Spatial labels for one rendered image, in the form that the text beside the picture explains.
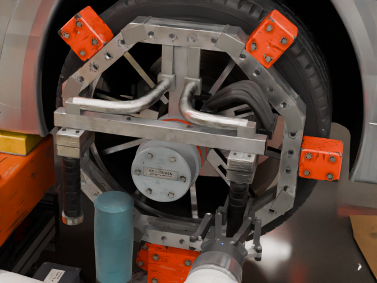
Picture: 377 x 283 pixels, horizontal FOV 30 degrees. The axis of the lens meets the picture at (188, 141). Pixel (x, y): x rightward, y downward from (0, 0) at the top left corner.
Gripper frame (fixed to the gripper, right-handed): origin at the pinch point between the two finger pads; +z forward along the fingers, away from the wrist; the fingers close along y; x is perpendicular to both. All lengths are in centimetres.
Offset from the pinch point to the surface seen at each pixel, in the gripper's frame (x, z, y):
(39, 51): 15, 36, -56
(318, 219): -83, 142, 18
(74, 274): -40, 23, -43
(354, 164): -4.1, 36.3, 22.7
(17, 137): -10, 37, -64
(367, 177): -6.8, 35.5, 26.1
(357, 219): -80, 142, 33
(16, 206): -24, 26, -60
